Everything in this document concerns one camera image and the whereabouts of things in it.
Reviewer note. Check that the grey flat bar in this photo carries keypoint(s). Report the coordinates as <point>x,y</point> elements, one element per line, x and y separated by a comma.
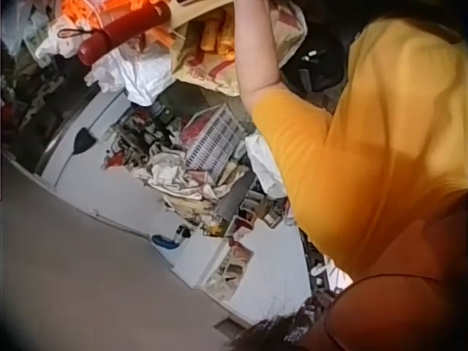
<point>234,195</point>

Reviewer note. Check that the crumpled white paper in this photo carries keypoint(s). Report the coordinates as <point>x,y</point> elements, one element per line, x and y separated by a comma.
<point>265,164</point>

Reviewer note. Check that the white plastic lattice basket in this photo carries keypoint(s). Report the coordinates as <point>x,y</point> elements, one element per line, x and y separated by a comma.
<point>214,137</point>

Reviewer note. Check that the heap of cluttered household items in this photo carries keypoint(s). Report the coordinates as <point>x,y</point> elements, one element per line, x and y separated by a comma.
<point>190,175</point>

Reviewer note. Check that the blue and white small object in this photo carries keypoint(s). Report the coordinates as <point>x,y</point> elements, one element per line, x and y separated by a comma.
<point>169,239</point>

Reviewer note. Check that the printed woven sack with goods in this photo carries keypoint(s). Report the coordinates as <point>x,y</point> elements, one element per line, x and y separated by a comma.
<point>219,51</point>

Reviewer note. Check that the black round object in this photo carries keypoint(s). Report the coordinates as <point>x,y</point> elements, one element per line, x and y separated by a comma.
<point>316,62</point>

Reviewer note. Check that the white plastic bag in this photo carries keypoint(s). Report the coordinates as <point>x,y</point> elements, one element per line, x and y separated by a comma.
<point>128,69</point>

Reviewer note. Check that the red cylindrical bottle with loop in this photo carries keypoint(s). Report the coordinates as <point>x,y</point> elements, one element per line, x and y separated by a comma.
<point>120,33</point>

